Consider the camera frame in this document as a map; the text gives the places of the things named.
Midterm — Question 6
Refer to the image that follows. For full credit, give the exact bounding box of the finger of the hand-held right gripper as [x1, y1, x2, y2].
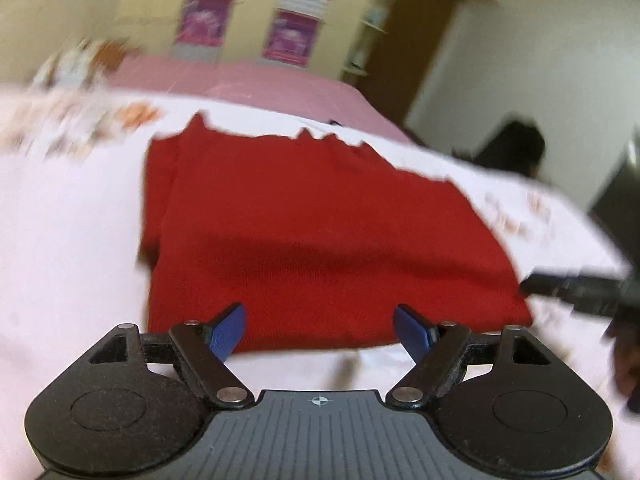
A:
[519, 270, 583, 307]

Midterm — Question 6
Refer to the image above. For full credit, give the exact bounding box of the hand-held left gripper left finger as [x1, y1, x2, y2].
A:
[89, 302, 255, 407]

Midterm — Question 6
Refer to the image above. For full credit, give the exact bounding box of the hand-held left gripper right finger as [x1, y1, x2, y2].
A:
[387, 304, 552, 408]

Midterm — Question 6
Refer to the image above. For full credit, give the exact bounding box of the red long-sleeved dress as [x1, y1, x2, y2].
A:
[137, 112, 534, 357]

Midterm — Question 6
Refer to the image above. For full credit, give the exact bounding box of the person's right hand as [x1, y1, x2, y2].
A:
[605, 317, 640, 413]

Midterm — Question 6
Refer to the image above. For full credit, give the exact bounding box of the dark screen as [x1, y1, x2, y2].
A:
[589, 139, 640, 257]

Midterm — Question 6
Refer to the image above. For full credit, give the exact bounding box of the black bag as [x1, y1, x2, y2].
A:
[472, 119, 547, 182]

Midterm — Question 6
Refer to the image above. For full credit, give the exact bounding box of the floral white bedsheet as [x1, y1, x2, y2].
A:
[0, 85, 632, 480]

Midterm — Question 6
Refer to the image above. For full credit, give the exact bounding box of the pink bed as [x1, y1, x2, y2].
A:
[106, 54, 417, 144]

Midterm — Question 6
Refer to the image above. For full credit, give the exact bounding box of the brown wooden door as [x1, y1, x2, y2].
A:
[359, 0, 464, 127]

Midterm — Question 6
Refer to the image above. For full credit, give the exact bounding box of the orange striped pillow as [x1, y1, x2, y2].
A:
[94, 40, 143, 72]

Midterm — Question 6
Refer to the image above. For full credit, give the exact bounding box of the white patterned pillow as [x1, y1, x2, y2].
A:
[32, 40, 103, 92]

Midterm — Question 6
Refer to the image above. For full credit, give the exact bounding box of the cream wardrobe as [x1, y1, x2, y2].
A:
[100, 0, 412, 84]

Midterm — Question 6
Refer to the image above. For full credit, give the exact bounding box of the cream corner shelf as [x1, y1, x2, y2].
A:
[341, 0, 410, 82]

